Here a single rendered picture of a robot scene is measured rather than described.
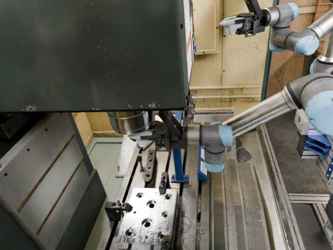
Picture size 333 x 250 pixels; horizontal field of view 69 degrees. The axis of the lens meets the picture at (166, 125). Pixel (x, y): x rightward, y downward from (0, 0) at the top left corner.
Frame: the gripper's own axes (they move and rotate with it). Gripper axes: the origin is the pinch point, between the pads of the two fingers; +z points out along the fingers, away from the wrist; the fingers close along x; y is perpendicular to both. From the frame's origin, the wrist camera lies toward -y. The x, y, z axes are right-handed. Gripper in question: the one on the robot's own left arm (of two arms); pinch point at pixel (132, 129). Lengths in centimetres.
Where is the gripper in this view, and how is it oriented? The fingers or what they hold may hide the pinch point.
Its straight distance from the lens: 89.3
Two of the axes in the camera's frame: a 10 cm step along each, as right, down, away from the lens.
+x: 1.4, -5.8, 8.0
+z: -9.9, -0.1, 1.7
